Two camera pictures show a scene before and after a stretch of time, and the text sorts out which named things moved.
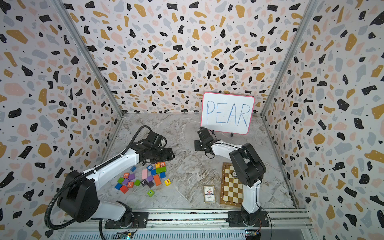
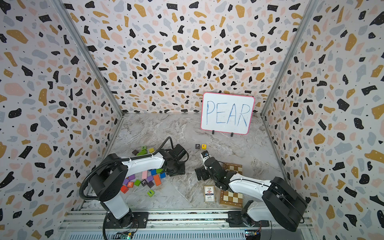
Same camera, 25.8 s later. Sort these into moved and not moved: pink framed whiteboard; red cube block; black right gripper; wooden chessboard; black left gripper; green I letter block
Moved: black left gripper; black right gripper
Not moved: pink framed whiteboard; red cube block; wooden chessboard; green I letter block
